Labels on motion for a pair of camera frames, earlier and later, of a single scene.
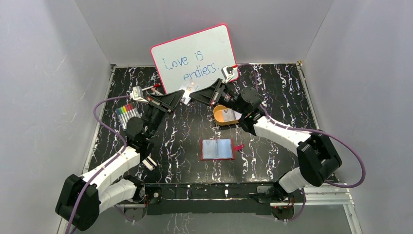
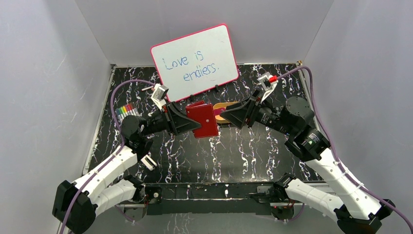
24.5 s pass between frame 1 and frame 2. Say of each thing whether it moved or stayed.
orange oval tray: stayed
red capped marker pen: stayed
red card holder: moved
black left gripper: moved
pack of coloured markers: stayed
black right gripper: moved
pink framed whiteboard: stayed
